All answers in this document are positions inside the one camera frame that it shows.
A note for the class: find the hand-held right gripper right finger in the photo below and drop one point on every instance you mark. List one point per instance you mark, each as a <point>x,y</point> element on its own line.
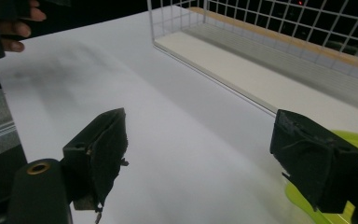
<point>313,158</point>

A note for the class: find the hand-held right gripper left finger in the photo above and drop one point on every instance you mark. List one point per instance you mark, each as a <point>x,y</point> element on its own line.
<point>101,155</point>

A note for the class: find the lime green plate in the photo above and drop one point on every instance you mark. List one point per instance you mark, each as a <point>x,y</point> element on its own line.
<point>338,186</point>

